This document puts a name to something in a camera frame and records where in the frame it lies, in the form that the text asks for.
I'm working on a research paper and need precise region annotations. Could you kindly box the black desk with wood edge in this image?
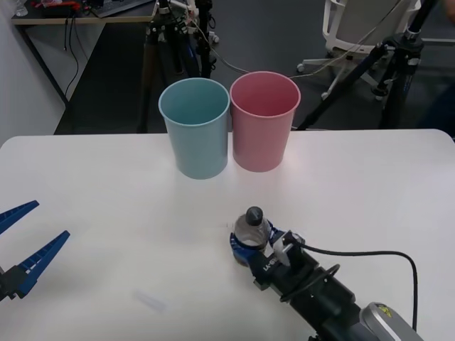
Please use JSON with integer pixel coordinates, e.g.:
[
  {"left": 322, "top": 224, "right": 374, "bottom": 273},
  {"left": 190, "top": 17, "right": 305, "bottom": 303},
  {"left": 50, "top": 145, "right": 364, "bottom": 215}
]
[{"left": 10, "top": 0, "right": 157, "bottom": 107}]

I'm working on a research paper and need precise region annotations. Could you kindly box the clear bottle with black cap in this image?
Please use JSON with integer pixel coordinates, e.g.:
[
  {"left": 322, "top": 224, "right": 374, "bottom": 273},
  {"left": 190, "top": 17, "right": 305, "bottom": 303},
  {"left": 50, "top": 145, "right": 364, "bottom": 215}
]
[{"left": 232, "top": 205, "right": 274, "bottom": 267}]

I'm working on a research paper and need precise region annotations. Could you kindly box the black tripod with blue legs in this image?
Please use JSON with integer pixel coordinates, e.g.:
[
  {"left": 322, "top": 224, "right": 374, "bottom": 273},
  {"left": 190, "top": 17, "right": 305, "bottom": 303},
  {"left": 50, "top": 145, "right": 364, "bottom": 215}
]
[{"left": 294, "top": 0, "right": 440, "bottom": 131}]

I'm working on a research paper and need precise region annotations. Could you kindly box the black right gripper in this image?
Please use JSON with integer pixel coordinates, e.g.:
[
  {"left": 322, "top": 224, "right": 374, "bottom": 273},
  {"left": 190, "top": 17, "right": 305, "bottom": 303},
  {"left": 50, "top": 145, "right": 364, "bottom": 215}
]
[{"left": 228, "top": 220, "right": 342, "bottom": 306}]

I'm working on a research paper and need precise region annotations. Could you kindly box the pink plastic bin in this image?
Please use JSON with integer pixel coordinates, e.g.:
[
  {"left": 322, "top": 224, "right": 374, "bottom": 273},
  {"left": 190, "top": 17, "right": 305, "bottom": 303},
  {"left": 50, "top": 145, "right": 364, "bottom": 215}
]
[{"left": 229, "top": 70, "right": 302, "bottom": 173}]

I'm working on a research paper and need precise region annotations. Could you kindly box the dark keyboard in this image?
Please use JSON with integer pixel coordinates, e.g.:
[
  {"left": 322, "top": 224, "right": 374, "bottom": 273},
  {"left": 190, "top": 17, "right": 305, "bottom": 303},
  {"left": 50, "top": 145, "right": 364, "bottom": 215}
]
[{"left": 90, "top": 0, "right": 154, "bottom": 18}]

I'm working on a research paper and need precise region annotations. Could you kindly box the red tool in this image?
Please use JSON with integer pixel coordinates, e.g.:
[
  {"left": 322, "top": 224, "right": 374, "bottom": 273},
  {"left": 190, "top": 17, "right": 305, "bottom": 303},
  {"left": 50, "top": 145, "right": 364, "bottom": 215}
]
[{"left": 30, "top": 0, "right": 81, "bottom": 11}]

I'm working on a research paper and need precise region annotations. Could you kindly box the black tripod with brown legs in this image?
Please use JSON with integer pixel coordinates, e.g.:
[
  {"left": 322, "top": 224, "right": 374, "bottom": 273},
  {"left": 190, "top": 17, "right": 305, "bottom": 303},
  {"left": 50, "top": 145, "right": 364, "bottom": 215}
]
[{"left": 140, "top": 0, "right": 218, "bottom": 134}]

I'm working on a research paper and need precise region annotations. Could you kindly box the white office chair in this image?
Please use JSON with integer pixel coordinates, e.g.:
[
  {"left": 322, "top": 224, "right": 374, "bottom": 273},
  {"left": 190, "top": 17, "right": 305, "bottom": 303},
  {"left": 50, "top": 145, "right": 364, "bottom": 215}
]
[{"left": 296, "top": 0, "right": 433, "bottom": 101}]

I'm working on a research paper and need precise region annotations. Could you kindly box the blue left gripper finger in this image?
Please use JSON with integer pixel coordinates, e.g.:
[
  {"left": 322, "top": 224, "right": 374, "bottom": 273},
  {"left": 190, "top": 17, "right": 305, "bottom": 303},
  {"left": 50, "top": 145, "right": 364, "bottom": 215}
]
[
  {"left": 0, "top": 230, "right": 71, "bottom": 303},
  {"left": 0, "top": 200, "right": 40, "bottom": 235}
]

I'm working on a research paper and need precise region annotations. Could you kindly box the pale blue plastic bin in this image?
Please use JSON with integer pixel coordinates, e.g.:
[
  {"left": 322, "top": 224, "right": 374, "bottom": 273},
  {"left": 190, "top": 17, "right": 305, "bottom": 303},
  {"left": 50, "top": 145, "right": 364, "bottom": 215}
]
[{"left": 158, "top": 77, "right": 230, "bottom": 180}]

